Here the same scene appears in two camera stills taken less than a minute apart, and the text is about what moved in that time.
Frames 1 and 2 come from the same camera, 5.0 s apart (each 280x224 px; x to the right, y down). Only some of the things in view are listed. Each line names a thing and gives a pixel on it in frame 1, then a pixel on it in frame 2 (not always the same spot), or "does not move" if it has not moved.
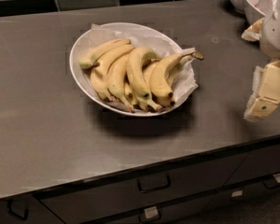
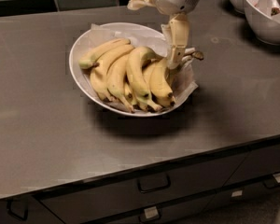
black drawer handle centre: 153,183 does not move
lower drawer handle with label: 150,214 does not move
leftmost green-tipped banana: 91,59 does not move
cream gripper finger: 271,86 → 175,35
